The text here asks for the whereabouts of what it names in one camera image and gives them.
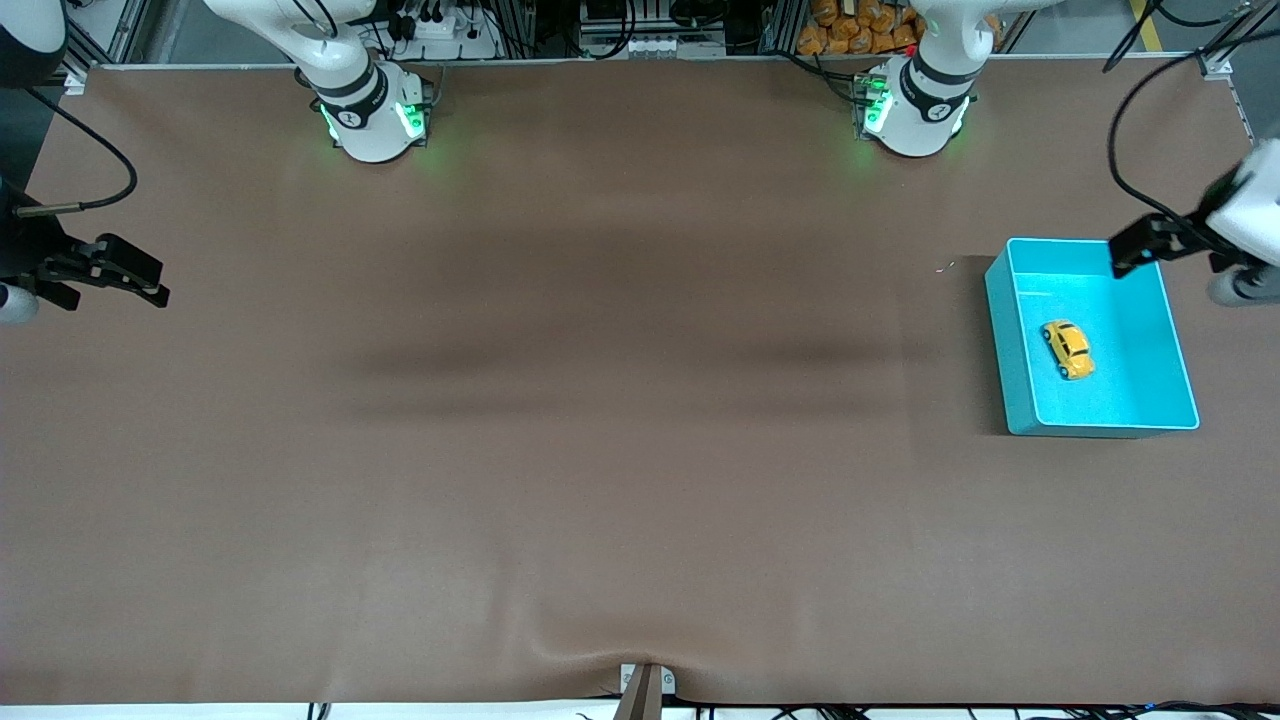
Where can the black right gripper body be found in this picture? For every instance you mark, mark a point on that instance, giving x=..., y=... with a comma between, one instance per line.
x=28, y=250

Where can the yellow toy beetle car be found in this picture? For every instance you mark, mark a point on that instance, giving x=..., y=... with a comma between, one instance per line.
x=1068, y=348

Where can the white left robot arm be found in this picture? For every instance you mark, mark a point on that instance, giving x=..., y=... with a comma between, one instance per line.
x=915, y=105

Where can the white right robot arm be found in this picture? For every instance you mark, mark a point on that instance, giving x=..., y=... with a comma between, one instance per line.
x=365, y=110

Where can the teal plastic bin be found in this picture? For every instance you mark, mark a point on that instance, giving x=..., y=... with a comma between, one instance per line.
x=1130, y=390

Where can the pile of orange objects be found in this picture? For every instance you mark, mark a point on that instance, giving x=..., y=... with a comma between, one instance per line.
x=860, y=25

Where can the white power strip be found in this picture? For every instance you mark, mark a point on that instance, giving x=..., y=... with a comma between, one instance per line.
x=440, y=28

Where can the white terminal strip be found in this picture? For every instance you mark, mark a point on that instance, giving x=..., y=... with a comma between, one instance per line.
x=655, y=45

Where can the brown table mat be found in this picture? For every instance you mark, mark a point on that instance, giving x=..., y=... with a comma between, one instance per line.
x=640, y=450

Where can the white corner bracket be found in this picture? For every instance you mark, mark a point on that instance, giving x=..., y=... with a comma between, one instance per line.
x=74, y=85
x=1216, y=68

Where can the aluminium frame post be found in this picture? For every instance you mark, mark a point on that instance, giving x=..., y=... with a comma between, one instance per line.
x=515, y=25
x=780, y=25

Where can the grey bracket with brown post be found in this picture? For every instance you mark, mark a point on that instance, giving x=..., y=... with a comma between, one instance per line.
x=645, y=690

